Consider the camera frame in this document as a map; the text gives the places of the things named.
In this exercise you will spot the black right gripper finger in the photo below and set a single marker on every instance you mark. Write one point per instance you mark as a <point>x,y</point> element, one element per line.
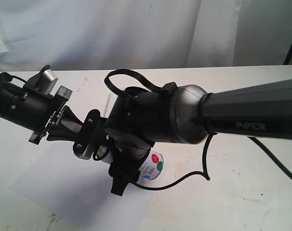
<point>123,143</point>

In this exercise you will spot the white plastic tray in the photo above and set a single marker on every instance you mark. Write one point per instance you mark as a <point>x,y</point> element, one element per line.
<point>110,103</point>

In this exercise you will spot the white backdrop cloth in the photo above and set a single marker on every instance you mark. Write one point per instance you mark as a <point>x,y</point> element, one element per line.
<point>140,34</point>

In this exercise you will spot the white paper sheet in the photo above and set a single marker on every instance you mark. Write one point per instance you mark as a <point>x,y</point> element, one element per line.
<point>79,192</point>

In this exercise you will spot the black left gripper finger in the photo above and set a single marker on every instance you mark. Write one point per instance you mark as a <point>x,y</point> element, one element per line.
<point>66,128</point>

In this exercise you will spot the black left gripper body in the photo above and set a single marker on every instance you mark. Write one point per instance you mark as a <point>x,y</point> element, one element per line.
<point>48,114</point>

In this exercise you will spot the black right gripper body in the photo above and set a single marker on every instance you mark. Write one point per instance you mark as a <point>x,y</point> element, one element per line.
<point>147,118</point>

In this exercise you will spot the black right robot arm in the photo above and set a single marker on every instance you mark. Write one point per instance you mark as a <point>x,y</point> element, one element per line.
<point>258,111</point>

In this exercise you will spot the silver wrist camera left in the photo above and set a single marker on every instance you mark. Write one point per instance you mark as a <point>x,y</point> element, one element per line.
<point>42,82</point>

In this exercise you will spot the spray paint can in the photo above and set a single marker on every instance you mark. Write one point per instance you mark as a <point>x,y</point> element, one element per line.
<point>153,166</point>

